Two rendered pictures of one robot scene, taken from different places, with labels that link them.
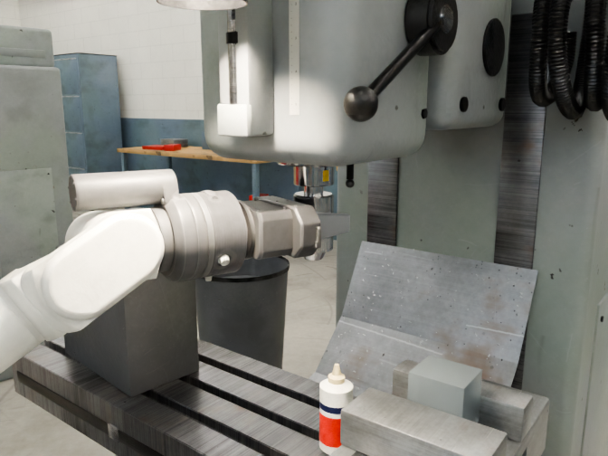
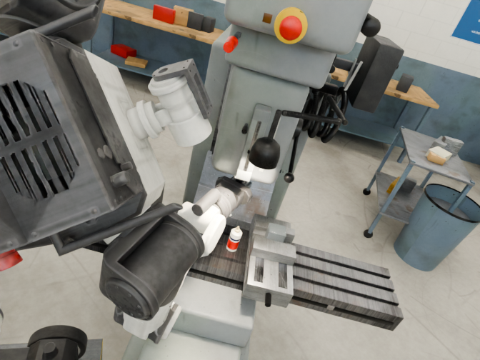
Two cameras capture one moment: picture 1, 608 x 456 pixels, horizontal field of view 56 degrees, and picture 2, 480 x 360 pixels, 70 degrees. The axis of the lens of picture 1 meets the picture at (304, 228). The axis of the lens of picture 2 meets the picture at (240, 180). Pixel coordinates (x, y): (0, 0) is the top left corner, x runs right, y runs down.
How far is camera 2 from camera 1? 0.75 m
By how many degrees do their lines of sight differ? 42
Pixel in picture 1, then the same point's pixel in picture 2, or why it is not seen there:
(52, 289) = (208, 248)
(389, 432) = (268, 252)
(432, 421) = (277, 246)
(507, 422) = (289, 238)
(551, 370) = (275, 199)
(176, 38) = not seen: outside the picture
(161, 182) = (218, 197)
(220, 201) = (230, 196)
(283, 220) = (243, 196)
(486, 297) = not seen: hidden behind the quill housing
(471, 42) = not seen: hidden behind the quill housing
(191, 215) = (226, 206)
